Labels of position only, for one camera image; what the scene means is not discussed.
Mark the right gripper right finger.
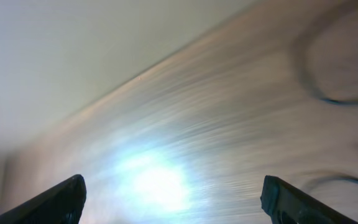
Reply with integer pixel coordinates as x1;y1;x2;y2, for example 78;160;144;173
260;175;357;224

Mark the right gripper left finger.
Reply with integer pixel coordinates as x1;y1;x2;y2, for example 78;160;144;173
0;174;86;224

